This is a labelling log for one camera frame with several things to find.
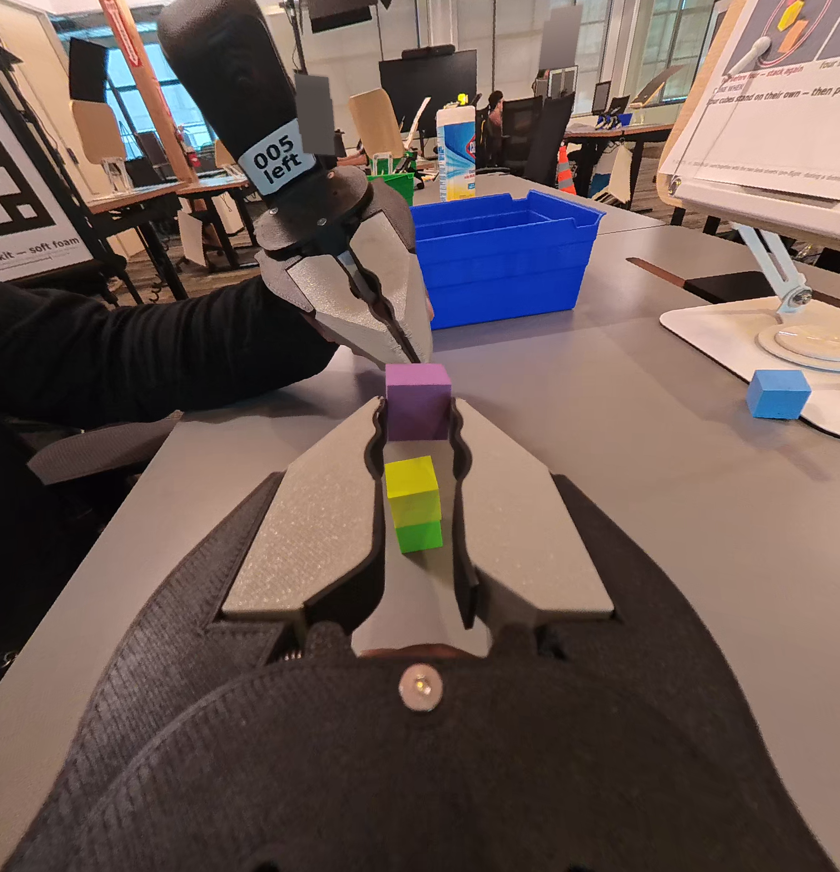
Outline blue foam cube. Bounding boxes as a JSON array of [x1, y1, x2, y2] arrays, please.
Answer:
[[746, 369, 812, 421]]

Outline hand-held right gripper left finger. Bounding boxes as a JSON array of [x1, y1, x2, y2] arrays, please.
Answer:
[[220, 395, 388, 634]]

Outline black computer monitor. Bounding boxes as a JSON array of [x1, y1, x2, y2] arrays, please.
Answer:
[[379, 48, 478, 125]]

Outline person's left forearm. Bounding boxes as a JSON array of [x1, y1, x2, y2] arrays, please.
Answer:
[[0, 272, 339, 430]]

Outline white document holder stand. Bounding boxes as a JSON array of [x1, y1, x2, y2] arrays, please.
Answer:
[[655, 0, 840, 440]]

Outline wooden support post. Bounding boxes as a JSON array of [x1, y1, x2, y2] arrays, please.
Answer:
[[98, 0, 192, 185]]

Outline disinfecting wipes canister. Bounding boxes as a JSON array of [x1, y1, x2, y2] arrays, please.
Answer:
[[435, 105, 478, 203]]

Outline green plastic bin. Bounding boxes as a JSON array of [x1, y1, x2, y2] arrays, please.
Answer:
[[368, 170, 417, 207]]

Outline printed instruction sheet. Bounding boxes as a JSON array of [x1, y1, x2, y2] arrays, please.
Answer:
[[672, 0, 840, 205]]

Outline yellow foam cube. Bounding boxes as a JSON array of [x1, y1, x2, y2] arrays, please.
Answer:
[[384, 455, 440, 529]]

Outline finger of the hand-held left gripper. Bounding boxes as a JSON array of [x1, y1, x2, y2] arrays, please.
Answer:
[[285, 252, 421, 373], [343, 217, 434, 363]]

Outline blue plastic bin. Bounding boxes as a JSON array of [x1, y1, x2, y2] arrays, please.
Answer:
[[409, 189, 606, 331]]

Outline wooden top desk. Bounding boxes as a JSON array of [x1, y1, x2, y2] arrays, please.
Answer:
[[178, 173, 252, 273], [86, 178, 189, 301], [566, 123, 676, 207]]

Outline green foam cube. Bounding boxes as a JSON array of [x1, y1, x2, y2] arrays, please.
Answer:
[[394, 521, 444, 554]]

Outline framed marker code sign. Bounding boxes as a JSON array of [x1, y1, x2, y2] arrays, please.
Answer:
[[0, 71, 97, 283]]

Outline purple foam cube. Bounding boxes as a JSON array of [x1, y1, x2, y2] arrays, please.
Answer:
[[384, 363, 455, 442]]

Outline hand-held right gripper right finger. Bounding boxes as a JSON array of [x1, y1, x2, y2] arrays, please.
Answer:
[[450, 397, 616, 631]]

